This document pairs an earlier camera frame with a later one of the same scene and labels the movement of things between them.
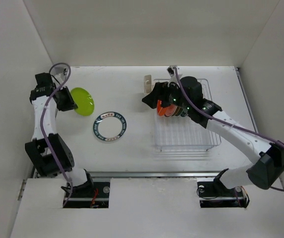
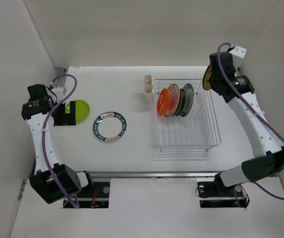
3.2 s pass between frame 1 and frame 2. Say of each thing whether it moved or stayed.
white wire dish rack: stayed
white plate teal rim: stayed
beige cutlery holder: stayed
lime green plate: moved
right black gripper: moved
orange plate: stayed
